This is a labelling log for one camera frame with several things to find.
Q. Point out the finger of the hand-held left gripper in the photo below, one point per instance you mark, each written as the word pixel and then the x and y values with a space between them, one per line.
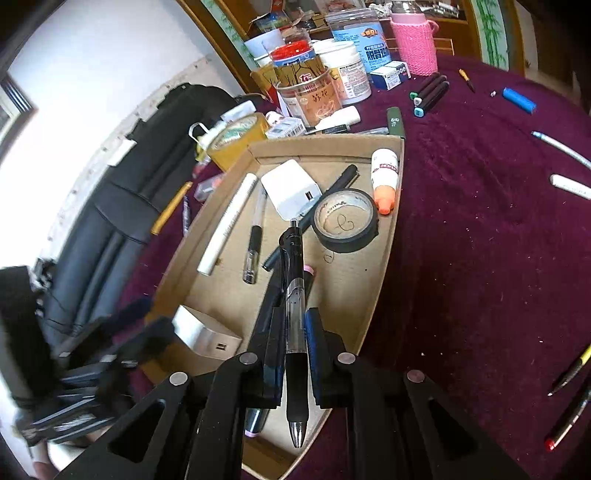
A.
pixel 134 310
pixel 150 339

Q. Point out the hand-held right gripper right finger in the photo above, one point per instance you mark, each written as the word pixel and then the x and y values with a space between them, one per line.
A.
pixel 316 360

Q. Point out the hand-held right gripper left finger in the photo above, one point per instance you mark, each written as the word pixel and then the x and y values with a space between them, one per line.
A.
pixel 274 376

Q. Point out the silver white power adapter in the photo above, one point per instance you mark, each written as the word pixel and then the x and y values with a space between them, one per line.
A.
pixel 203 330

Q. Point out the black clear retractable pen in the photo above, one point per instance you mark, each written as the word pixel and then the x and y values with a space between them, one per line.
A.
pixel 293 295

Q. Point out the cardboard tray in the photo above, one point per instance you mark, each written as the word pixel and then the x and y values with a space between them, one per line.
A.
pixel 351 286

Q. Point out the white tube pen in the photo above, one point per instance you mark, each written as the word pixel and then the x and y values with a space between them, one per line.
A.
pixel 228 221

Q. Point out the clear pen with black grip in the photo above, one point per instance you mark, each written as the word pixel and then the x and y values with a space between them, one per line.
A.
pixel 254 240

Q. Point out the white charger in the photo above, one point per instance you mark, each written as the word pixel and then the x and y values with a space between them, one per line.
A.
pixel 286 184

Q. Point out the black marker pen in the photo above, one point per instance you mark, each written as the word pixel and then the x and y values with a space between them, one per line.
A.
pixel 341 180

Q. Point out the blue pen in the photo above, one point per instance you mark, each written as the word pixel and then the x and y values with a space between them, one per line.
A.
pixel 186 216

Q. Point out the yellow pencil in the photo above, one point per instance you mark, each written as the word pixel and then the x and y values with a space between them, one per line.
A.
pixel 171 207

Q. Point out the black office chair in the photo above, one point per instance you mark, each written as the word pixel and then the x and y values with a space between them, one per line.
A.
pixel 120 198

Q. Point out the black tape roll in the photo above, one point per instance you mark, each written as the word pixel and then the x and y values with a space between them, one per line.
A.
pixel 323 233

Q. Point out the white glue bottle orange cap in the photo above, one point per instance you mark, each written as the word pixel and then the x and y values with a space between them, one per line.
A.
pixel 384 175

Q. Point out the yellow tape roll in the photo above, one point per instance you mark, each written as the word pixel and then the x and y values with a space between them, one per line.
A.
pixel 240 138

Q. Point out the thin clear pen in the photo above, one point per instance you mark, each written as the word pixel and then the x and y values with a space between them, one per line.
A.
pixel 371 131

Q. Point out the white squeeze tube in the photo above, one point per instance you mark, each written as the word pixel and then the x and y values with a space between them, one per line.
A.
pixel 341 117

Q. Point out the dark green pen case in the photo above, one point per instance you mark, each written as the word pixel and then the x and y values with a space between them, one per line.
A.
pixel 396 122

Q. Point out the yellow black pen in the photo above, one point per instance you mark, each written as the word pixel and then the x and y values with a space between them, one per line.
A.
pixel 570 369

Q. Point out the red tipped black pen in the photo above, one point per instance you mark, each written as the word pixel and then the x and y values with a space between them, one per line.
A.
pixel 568 417

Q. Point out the brown printed box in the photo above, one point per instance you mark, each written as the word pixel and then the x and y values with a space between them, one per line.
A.
pixel 263 83

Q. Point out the red lid clear jar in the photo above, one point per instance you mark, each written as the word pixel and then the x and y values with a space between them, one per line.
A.
pixel 307 92

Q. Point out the black marker with teal cap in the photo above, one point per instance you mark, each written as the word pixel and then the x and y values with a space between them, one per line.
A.
pixel 434 99
pixel 427 90

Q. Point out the white plastic jar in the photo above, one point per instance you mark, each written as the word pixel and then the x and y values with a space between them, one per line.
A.
pixel 353 74

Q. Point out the small blue white box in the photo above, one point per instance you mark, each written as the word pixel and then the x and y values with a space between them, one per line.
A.
pixel 390 76

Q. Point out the bamboo painted panel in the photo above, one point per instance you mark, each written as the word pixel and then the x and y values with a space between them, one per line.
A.
pixel 491 27
pixel 226 27

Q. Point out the white flat stick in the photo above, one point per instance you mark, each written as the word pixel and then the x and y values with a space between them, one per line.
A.
pixel 570 185

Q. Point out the small orange black screwdriver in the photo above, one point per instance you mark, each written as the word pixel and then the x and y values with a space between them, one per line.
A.
pixel 466 79

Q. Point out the blue label clear jar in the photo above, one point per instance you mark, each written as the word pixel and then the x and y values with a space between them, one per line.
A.
pixel 360 41

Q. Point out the white pen with teal tip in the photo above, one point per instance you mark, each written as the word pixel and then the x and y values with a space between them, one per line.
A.
pixel 561 147

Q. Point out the blue lighter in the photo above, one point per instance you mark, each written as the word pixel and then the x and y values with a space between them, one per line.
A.
pixel 519 100

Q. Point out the pink knit covered bottle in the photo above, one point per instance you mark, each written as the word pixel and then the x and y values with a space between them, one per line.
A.
pixel 413 41

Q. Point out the window frame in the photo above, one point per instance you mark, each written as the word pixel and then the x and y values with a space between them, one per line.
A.
pixel 14 99

